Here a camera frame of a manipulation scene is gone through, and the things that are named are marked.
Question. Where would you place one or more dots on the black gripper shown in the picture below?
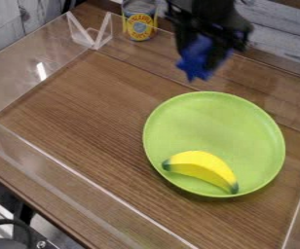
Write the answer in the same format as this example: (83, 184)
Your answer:
(214, 19)

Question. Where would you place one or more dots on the blue cross-shaped block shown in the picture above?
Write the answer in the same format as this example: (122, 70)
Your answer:
(194, 58)

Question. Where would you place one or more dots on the green plate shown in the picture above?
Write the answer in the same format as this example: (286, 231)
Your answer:
(225, 125)

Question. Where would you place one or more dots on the yellow labelled tin can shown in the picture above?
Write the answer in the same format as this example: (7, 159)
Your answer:
(139, 19)

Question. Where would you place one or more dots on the yellow toy banana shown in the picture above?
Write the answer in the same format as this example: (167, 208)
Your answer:
(206, 167)

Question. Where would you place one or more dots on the black metal table leg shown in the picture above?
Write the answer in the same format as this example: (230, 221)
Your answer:
(23, 213)

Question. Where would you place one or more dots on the clear acrylic corner bracket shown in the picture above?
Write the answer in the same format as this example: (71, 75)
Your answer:
(90, 37)

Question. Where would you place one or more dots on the clear acrylic front wall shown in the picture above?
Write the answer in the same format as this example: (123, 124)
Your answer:
(91, 214)

